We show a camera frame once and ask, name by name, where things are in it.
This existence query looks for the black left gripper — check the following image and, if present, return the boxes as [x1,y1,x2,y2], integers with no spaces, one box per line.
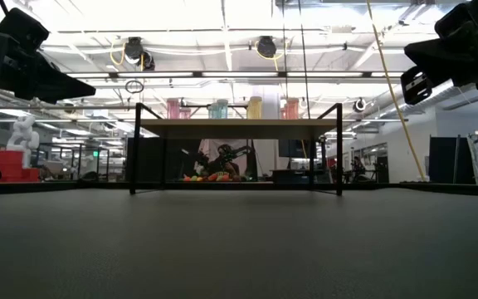
[0,31,97,105]

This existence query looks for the yellow hanging cable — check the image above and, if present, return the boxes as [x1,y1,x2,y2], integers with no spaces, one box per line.
[365,0,427,182]

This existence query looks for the black aluminium table frame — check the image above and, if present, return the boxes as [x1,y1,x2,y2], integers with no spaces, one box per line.
[0,180,478,195]

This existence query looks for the black partition panel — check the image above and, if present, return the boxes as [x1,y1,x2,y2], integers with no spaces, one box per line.
[427,135,475,184]

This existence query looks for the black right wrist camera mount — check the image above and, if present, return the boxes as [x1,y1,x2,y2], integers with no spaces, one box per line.
[433,0,478,41]

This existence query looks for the wooden shelf black metal legs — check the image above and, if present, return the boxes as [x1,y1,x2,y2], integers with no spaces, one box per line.
[129,101,344,197]

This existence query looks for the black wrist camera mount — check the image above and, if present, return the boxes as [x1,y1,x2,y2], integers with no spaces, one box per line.
[0,7,51,54]
[433,0,478,41]

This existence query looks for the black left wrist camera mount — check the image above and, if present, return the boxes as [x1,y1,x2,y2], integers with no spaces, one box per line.
[0,7,51,54]

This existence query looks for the white pillar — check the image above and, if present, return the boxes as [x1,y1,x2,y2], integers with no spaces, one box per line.
[249,85,284,163]

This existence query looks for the red box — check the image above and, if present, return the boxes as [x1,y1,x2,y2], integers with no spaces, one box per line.
[0,149,41,183]

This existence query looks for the black hanging ring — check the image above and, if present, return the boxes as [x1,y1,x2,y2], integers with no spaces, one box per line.
[124,78,145,95]

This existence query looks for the black ceiling cable reel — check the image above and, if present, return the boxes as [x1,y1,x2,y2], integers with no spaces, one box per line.
[122,36,145,61]
[256,35,278,58]

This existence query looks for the colourful toys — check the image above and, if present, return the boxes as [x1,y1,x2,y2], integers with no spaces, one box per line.
[182,172,244,183]

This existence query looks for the person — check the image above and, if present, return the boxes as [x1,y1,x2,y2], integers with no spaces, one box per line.
[207,144,242,178]

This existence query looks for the silver ventilation duct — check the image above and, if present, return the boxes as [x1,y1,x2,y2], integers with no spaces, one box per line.
[404,78,478,113]

